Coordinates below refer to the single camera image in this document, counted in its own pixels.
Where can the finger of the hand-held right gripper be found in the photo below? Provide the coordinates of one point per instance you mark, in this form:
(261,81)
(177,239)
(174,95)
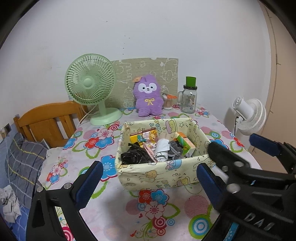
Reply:
(231,157)
(263,142)

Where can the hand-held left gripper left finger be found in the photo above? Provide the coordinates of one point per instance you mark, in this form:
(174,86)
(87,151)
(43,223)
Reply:
(89,183)

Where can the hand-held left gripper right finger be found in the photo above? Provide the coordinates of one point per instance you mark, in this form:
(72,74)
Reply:
(208,185)

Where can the orange green tissue packet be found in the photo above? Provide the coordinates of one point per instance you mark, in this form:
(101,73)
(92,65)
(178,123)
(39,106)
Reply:
(186,144)

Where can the grey cloth bundle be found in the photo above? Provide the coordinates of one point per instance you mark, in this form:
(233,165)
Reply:
(175,148)

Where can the black plastic bag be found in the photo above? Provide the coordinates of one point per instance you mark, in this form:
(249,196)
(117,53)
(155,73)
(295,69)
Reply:
(131,156)

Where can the yellow printed storage box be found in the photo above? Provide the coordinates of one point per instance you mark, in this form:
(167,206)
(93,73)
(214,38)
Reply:
(150,178)

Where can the white beige cloth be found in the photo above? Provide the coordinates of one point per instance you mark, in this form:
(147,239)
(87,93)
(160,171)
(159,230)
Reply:
(161,149)

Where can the pink packet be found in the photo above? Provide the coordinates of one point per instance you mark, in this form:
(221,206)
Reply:
(148,148)

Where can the cartoon printed packet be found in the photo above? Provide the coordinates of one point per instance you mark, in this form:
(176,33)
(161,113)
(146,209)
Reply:
(148,136)

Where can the white standing fan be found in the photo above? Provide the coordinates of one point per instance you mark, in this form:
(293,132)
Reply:
(252,115)

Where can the floral tablecloth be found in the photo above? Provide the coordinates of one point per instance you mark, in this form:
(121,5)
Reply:
(115,208)

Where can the beige door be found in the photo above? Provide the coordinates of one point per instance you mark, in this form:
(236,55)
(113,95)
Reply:
(284,81)

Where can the grey plaid pillow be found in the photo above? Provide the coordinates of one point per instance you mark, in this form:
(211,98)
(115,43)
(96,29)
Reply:
(25,166)

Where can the glass jar mug green lid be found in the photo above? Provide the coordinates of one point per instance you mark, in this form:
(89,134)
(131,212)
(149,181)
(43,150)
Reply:
(188,102)

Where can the blue checked bed sheet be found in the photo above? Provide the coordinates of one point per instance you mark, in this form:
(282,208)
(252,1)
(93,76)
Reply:
(22,215)

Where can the wooden headboard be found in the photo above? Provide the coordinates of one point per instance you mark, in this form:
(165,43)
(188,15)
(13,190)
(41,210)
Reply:
(46,115)

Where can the cotton swab container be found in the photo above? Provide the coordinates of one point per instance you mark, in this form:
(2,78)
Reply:
(168,104)

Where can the white crumpled cloth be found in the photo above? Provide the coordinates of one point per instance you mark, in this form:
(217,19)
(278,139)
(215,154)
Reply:
(9,204)

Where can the purple plush toy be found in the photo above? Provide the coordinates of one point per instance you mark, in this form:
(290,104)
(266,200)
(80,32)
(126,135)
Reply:
(148,104)

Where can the green desk fan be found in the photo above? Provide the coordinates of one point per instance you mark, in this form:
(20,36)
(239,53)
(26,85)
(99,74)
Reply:
(89,82)

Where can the green printed board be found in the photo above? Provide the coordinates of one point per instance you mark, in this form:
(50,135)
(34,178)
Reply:
(166,69)

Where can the dark wall socket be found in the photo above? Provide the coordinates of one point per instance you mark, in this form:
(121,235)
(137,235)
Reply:
(7,128)

